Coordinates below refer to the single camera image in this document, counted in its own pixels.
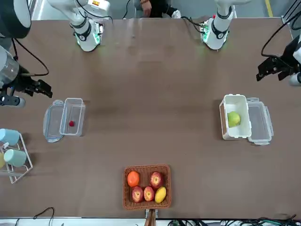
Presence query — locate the white wire cup rack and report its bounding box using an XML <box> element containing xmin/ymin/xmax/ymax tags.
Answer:
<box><xmin>0</xmin><ymin>133</ymin><xmax>33</xmax><ymax>184</ymax></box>

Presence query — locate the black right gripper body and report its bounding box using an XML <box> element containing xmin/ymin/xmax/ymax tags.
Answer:
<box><xmin>9</xmin><ymin>67</ymin><xmax>40</xmax><ymax>93</ymax></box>

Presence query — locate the yellow mango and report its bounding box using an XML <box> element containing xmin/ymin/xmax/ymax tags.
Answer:
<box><xmin>154</xmin><ymin>186</ymin><xmax>167</xmax><ymax>204</ymax></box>

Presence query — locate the thin black cable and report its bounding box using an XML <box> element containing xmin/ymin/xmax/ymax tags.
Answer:
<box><xmin>122</xmin><ymin>0</ymin><xmax>133</xmax><ymax>20</ymax></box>

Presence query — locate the green apple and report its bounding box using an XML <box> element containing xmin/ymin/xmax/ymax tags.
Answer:
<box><xmin>227</xmin><ymin>111</ymin><xmax>241</xmax><ymax>128</ymax></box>

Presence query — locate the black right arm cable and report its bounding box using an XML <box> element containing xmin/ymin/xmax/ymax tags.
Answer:
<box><xmin>11</xmin><ymin>37</ymin><xmax>50</xmax><ymax>77</ymax></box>

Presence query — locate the orange fruit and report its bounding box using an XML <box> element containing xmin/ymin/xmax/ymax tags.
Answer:
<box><xmin>127</xmin><ymin>170</ymin><xmax>141</xmax><ymax>188</ymax></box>

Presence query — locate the black cable at arm foot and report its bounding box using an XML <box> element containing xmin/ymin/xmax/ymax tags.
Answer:
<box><xmin>180</xmin><ymin>16</ymin><xmax>206</xmax><ymax>33</ymax></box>

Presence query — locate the clear lid with grey clips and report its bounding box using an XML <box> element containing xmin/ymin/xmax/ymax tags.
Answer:
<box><xmin>246</xmin><ymin>97</ymin><xmax>275</xmax><ymax>145</ymax></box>

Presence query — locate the clear plastic box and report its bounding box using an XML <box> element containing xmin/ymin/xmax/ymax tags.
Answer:
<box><xmin>59</xmin><ymin>97</ymin><xmax>86</xmax><ymax>137</ymax></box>

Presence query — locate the white plastic box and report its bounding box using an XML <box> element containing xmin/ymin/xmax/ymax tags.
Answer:
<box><xmin>219</xmin><ymin>94</ymin><xmax>252</xmax><ymax>141</ymax></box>

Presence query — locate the brown wicker basket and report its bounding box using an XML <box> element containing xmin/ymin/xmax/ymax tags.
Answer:
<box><xmin>122</xmin><ymin>164</ymin><xmax>172</xmax><ymax>210</ymax></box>

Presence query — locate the light blue cup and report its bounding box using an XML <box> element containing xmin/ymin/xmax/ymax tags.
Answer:
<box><xmin>3</xmin><ymin>149</ymin><xmax>27</xmax><ymax>168</ymax></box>
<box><xmin>0</xmin><ymin>129</ymin><xmax>21</xmax><ymax>145</ymax></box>

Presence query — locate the clear lid with blue seal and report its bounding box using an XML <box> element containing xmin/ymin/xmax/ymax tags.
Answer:
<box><xmin>42</xmin><ymin>99</ymin><xmax>64</xmax><ymax>143</ymax></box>

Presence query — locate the person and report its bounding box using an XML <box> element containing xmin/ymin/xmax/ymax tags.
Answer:
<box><xmin>135</xmin><ymin>0</ymin><xmax>182</xmax><ymax>19</ymax></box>

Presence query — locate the red apple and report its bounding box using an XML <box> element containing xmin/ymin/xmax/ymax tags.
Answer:
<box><xmin>150</xmin><ymin>171</ymin><xmax>164</xmax><ymax>189</ymax></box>
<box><xmin>143</xmin><ymin>186</ymin><xmax>155</xmax><ymax>202</ymax></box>
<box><xmin>131</xmin><ymin>186</ymin><xmax>144</xmax><ymax>203</ymax></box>

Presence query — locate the black cable bundle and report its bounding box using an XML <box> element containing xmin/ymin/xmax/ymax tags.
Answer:
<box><xmin>175</xmin><ymin>213</ymin><xmax>297</xmax><ymax>226</ymax></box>

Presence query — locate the brown strap with grey bracket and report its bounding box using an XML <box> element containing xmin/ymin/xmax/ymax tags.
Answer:
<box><xmin>144</xmin><ymin>208</ymin><xmax>158</xmax><ymax>226</ymax></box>

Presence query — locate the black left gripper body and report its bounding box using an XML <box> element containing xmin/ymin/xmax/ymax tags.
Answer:
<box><xmin>280</xmin><ymin>35</ymin><xmax>301</xmax><ymax>71</ymax></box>

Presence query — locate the black looped cable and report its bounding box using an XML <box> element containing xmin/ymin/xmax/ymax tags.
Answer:
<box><xmin>32</xmin><ymin>206</ymin><xmax>55</xmax><ymax>226</ymax></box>

